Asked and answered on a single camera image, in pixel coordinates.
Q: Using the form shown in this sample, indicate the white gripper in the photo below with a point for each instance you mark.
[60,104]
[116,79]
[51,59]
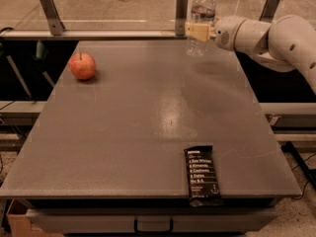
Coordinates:
[224,33]

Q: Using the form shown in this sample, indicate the clear plastic water bottle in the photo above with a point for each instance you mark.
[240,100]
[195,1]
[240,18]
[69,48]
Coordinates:
[202,11]

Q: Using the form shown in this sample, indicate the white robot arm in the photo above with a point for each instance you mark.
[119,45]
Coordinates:
[283,45]

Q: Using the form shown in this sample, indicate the red apple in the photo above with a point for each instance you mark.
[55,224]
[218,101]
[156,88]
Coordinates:
[82,65]

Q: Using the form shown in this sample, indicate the black protein bar wrapper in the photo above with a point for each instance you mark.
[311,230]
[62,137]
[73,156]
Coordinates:
[203,185]

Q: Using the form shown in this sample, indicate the cardboard box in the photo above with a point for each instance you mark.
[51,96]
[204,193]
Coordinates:
[20,226]

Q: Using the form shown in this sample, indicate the middle metal bracket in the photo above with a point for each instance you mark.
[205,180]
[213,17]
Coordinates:
[181,17]

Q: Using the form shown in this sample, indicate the metal bracket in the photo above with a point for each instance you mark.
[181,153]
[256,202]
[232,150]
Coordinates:
[181,17]
[269,10]
[54,23]

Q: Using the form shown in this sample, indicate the right metal bracket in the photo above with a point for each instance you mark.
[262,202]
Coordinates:
[269,10]

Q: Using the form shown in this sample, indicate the left metal bracket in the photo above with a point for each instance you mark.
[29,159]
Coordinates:
[54,23]

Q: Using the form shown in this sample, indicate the grey drawer with handle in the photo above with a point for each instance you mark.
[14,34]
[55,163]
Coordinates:
[151,221]

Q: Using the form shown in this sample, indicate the metal rail behind table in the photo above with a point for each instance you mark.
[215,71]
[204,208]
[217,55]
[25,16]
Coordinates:
[90,35]

